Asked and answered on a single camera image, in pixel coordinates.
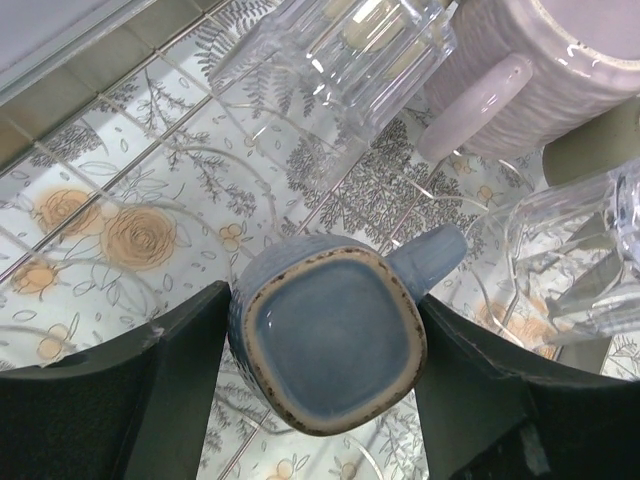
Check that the pink ribbed ceramic mug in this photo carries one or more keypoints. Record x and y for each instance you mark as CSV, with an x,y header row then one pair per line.
x,y
524,73

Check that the blue textured square mug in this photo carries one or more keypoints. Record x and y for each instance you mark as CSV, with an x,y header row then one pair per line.
x,y
327,332

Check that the steel two-tier dish rack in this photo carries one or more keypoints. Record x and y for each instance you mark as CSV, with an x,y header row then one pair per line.
x,y
152,191

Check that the olive green ceramic mug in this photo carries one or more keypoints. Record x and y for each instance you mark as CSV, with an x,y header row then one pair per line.
x,y
601,144

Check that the clear glass tumbler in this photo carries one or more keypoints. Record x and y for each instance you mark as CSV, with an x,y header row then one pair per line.
x,y
307,49

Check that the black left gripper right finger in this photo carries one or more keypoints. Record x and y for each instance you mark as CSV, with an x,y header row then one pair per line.
x,y
491,410

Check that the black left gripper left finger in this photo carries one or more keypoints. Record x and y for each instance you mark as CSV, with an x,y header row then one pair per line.
x,y
134,407

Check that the clear glass near rack front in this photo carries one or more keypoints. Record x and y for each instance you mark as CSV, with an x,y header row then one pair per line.
x,y
573,253

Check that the floral patterned table mat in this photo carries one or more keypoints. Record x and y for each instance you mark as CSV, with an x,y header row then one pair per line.
x,y
310,240

